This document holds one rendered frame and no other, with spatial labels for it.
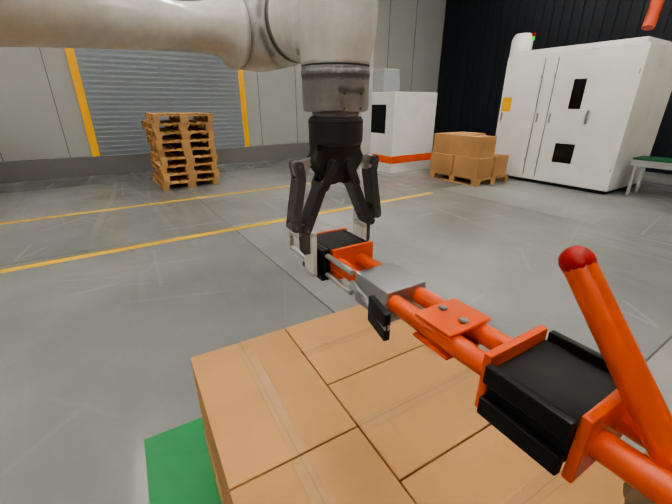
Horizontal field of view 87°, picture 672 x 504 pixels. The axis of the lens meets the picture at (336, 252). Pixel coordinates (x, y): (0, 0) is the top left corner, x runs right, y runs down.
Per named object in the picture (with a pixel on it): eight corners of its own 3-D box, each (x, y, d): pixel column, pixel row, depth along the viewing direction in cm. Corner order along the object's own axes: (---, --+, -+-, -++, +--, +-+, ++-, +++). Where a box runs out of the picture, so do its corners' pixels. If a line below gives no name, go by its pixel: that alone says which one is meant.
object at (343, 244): (372, 270, 57) (373, 241, 55) (332, 281, 53) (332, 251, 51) (344, 253, 63) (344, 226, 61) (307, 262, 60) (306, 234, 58)
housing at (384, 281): (425, 311, 46) (428, 280, 44) (383, 326, 43) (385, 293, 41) (391, 288, 52) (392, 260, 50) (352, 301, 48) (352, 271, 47)
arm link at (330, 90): (384, 66, 44) (382, 117, 47) (346, 71, 52) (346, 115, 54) (320, 62, 40) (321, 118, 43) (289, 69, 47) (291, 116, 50)
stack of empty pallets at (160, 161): (222, 184, 697) (214, 113, 646) (162, 191, 641) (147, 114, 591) (205, 174, 796) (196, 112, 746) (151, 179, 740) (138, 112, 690)
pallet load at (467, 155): (507, 181, 723) (516, 135, 688) (475, 187, 672) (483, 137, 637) (459, 172, 816) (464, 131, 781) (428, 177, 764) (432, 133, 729)
